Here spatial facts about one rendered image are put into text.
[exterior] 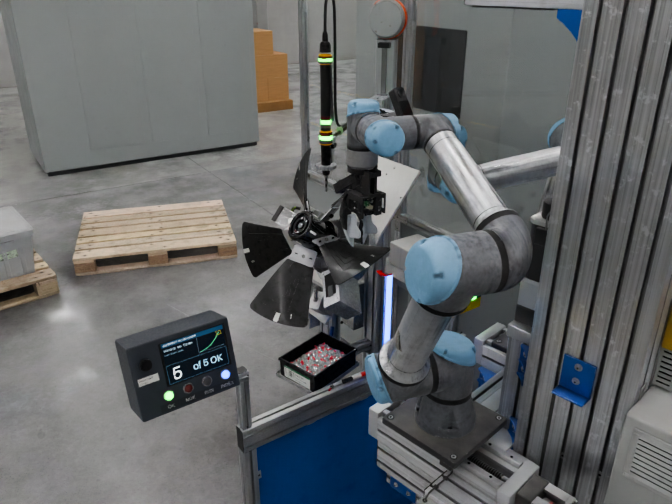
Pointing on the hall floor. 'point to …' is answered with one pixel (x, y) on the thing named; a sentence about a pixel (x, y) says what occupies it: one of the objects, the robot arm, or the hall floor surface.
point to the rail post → (249, 477)
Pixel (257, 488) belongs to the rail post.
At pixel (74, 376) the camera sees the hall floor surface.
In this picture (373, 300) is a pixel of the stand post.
